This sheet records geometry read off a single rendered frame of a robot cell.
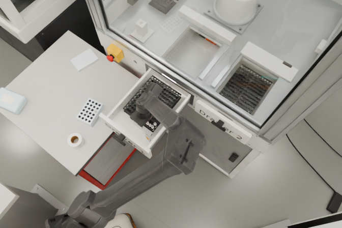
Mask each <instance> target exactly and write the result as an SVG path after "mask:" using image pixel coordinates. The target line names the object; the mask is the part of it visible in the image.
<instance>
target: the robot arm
mask: <svg viewBox="0 0 342 228"><path fill-rule="evenodd" d="M162 90H163V88H162V87H161V86H160V85H159V84H157V83H154V82H151V83H150V84H149V85H148V87H147V88H146V89H145V91H144V92H143V93H142V94H141V96H140V97H139V98H138V99H137V100H136V110H135V111H134V112H133V113H132V114H131V115H130V119H131V120H133V121H134V122H136V123H137V124H138V125H139V126H140V127H143V126H144V125H145V124H146V123H147V122H148V121H149V120H150V119H151V118H152V115H153V116H154V117H155V118H156V119H157V120H158V121H159V122H160V123H161V124H162V125H163V126H164V127H165V128H166V129H167V131H168V136H167V142H166V147H165V148H164V149H163V150H162V151H161V152H160V153H159V154H158V155H157V156H156V157H154V158H153V159H151V160H150V161H148V162H147V163H145V164H144V165H142V166H141V167H139V168H138V169H136V170H135V171H133V172H132V173H130V174H129V175H127V176H126V177H124V178H123V179H121V180H120V181H118V182H117V183H115V184H114V185H112V186H110V187H109V188H107V189H104V190H101V191H98V192H97V193H95V192H93V191H91V190H89V191H87V192H85V191H83V192H81V193H80V194H79V195H78V196H77V197H76V198H75V199H74V201H73V202H72V204H71V206H70V208H69V210H68V213H65V214H61V215H58V216H54V217H51V218H48V219H47V220H46V221H45V226H46V228H105V227H106V225H107V224H108V222H110V221H111V220H113V219H114V217H115V215H116V212H117V209H118V208H119V207H121V206H123V205H124V204H126V203H128V202H129V201H131V200H133V199H134V198H136V197H138V196H139V195H141V194H143V193H144V192H146V191H148V190H149V189H151V188H153V187H154V186H156V185H158V184H159V183H161V182H163V181H164V180H166V179H168V178H170V177H173V176H175V175H180V174H182V173H184V174H185V175H188V174H189V173H191V172H193V170H194V167H195V164H196V162H197V159H198V156H199V154H200V151H201V150H202V149H203V148H204V147H205V145H206V140H205V139H204V138H205V135H204V134H203V133H202V132H201V131H200V130H199V129H197V128H196V127H195V126H194V125H193V124H192V123H191V122H190V121H189V120H188V119H186V118H185V117H184V116H182V115H180V114H178V113H177V112H176V111H174V110H173V109H171V108H170V107H169V106H167V105H166V104H165V103H163V102H162V101H161V100H159V98H158V96H159V95H160V93H161V91H162Z"/></svg>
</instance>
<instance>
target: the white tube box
mask: <svg viewBox="0 0 342 228"><path fill-rule="evenodd" d="M103 109H104V105H103V104H102V103H100V102H98V101H96V100H94V99H92V98H88V100H87V102H86V103H85V105H84V106H83V108H82V109H81V111H80V112H79V114H78V115H77V117H76V119H77V120H78V121H80V122H82V123H84V124H86V125H88V126H90V127H92V126H93V125H94V123H95V122H96V120H97V119H98V117H99V115H100V113H101V112H102V111H103ZM94 110H96V111H97V112H96V113H95V112H94Z"/></svg>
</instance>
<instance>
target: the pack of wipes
mask: <svg viewBox="0 0 342 228"><path fill-rule="evenodd" d="M27 101H28V99H27V98H26V97H25V96H23V95H20V94H18V93H16V92H13V91H11V90H8V89H5V88H0V108H3V109H5V110H7V111H10V112H12V113H15V114H17V115H18V114H19V113H20V112H21V110H22V109H23V107H24V106H25V104H26V103H27Z"/></svg>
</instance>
